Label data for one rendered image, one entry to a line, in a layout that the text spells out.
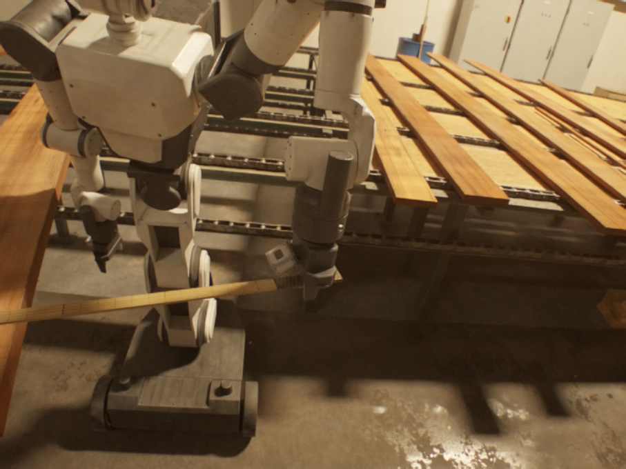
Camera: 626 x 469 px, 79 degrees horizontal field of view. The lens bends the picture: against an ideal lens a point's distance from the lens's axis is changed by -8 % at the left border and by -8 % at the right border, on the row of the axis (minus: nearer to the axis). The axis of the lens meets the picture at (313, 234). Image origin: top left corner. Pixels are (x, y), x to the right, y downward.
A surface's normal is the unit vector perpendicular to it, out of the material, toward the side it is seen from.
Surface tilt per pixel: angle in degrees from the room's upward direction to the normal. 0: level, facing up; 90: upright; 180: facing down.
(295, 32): 131
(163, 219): 5
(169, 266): 110
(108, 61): 70
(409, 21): 89
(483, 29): 90
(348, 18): 81
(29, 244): 0
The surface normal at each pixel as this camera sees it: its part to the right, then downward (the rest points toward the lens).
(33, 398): 0.12, -0.83
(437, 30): 0.01, 0.55
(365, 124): 0.21, 0.42
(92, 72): -0.04, 0.21
